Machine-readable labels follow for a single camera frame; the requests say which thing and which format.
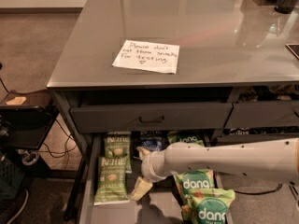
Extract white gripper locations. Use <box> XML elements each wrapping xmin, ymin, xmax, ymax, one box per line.
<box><xmin>131</xmin><ymin>147</ymin><xmax>166</xmax><ymax>201</ymax></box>

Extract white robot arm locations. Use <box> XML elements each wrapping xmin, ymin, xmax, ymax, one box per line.
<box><xmin>131</xmin><ymin>138</ymin><xmax>299</xmax><ymax>201</ymax></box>

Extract blue kettle chip bag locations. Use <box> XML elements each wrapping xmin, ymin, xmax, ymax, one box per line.
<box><xmin>133</xmin><ymin>131</ymin><xmax>164</xmax><ymax>159</ymax></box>

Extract rear green jalapeno chip bag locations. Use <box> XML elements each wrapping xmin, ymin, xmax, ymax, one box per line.
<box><xmin>104</xmin><ymin>132</ymin><xmax>132</xmax><ymax>174</ymax></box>

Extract green jalapeno chip bag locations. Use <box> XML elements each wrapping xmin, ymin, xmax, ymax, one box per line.
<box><xmin>94</xmin><ymin>157</ymin><xmax>129</xmax><ymax>205</ymax></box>
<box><xmin>104</xmin><ymin>132</ymin><xmax>132</xmax><ymax>174</ymax></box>

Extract front green jalapeno chip bag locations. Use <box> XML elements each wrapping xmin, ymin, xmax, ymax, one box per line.
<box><xmin>94</xmin><ymin>157</ymin><xmax>129</xmax><ymax>205</ymax></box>

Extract open middle grey drawer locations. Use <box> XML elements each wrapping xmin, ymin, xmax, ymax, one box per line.
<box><xmin>78</xmin><ymin>134</ymin><xmax>186</xmax><ymax>224</ymax></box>

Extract rear green dang bag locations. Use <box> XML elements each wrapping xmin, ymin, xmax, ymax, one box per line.
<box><xmin>167</xmin><ymin>131</ymin><xmax>204</xmax><ymax>147</ymax></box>

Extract green dang bag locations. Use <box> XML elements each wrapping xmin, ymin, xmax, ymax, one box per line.
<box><xmin>181</xmin><ymin>189</ymin><xmax>235</xmax><ymax>224</ymax></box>
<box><xmin>167</xmin><ymin>131</ymin><xmax>204</xmax><ymax>147</ymax></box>
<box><xmin>174</xmin><ymin>169</ymin><xmax>215</xmax><ymax>203</ymax></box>

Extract top left grey drawer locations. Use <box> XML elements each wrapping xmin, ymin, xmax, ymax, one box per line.
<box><xmin>70</xmin><ymin>103</ymin><xmax>232</xmax><ymax>133</ymax></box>

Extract front green dang bag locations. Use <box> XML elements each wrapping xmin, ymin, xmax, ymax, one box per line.
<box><xmin>181</xmin><ymin>189</ymin><xmax>235</xmax><ymax>224</ymax></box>

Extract middle right grey drawer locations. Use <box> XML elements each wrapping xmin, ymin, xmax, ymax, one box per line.
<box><xmin>215</xmin><ymin>133</ymin><xmax>299</xmax><ymax>146</ymax></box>

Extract grey metal drawer cabinet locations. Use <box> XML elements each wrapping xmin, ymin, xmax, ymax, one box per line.
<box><xmin>46</xmin><ymin>0</ymin><xmax>299</xmax><ymax>224</ymax></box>

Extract top right grey drawer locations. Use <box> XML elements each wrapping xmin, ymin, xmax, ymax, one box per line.
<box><xmin>225</xmin><ymin>101</ymin><xmax>299</xmax><ymax>129</ymax></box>

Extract handwritten white paper note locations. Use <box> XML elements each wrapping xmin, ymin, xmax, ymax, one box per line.
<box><xmin>112</xmin><ymin>40</ymin><xmax>179</xmax><ymax>74</ymax></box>

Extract black side cart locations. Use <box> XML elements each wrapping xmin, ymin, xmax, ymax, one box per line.
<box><xmin>0</xmin><ymin>91</ymin><xmax>59</xmax><ymax>177</ymax></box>

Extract green plastic crate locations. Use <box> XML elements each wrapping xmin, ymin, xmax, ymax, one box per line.
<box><xmin>0</xmin><ymin>153</ymin><xmax>24</xmax><ymax>199</ymax></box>

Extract black floor cable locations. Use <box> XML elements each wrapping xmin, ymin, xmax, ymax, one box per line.
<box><xmin>233</xmin><ymin>181</ymin><xmax>299</xmax><ymax>207</ymax></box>

